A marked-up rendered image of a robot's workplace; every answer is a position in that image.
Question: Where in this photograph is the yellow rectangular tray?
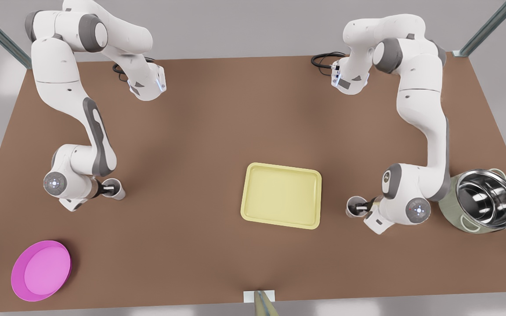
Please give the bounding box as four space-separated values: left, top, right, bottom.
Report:
240 162 322 230

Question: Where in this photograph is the pink round plate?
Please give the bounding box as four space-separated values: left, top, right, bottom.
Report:
11 240 72 302

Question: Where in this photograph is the white IKEA cup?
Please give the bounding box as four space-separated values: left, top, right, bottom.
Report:
346 196 370 219
102 178 127 201

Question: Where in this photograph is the steel pot with green outside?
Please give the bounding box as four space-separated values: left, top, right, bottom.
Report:
438 169 506 235

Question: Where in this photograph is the black cable loop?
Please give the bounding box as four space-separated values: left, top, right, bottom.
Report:
112 57 155 83
311 52 347 78

